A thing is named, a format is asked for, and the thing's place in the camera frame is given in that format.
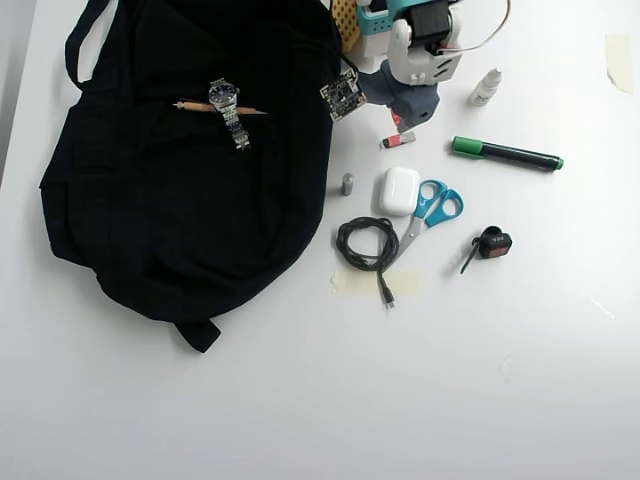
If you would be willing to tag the usb stick with red tape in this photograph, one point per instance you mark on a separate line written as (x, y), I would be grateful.
(399, 140)

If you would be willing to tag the small grey metal cylinder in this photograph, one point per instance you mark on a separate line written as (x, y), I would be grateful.
(348, 184)

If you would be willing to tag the small white dropper bottle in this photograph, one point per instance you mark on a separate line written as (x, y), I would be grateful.
(485, 88)

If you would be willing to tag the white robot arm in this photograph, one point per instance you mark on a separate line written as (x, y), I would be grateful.
(417, 35)

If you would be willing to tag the bare camera circuit board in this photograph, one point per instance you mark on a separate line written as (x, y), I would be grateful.
(343, 96)

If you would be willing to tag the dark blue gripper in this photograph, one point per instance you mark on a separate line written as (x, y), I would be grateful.
(413, 107)

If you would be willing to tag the silver metal wristwatch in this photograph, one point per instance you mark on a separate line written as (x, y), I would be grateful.
(227, 107)

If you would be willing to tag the black fabric bag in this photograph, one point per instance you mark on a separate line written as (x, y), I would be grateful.
(190, 200)

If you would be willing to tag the beige masking tape piece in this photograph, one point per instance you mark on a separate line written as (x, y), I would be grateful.
(620, 62)

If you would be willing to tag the yellow perforated plastic part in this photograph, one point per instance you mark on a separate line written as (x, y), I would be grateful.
(346, 20)

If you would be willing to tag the green and black marker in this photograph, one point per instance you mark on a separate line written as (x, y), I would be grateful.
(507, 154)

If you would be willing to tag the black red clip device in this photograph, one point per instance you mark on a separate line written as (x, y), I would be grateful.
(492, 246)

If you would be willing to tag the wide beige masking tape strip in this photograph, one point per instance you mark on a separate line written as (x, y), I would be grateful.
(405, 282)

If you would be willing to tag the white earbud charging case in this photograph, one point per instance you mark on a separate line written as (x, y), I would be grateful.
(398, 192)

